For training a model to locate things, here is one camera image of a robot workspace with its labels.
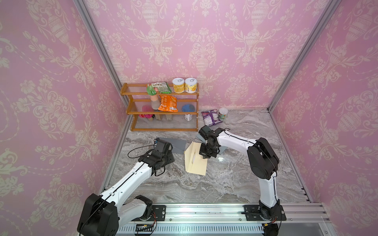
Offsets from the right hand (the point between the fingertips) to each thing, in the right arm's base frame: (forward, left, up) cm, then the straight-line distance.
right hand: (202, 156), depth 91 cm
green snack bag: (+31, +24, +30) cm, 50 cm away
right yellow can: (+31, +5, +31) cm, 44 cm away
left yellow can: (+32, +12, +31) cm, 46 cm away
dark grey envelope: (+11, +15, -3) cm, 19 cm away
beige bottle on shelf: (+31, +28, +18) cm, 46 cm away
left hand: (-2, +18, +6) cm, 19 cm away
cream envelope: (-2, +4, -4) cm, 6 cm away
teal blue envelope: (-3, -10, +14) cm, 17 cm away
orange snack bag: (+33, +20, +16) cm, 42 cm away
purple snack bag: (+32, -10, 0) cm, 34 cm away
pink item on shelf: (+33, +36, +12) cm, 50 cm away
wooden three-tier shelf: (+33, +28, -2) cm, 44 cm away
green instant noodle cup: (+34, -19, +3) cm, 39 cm away
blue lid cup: (+35, +7, +9) cm, 37 cm away
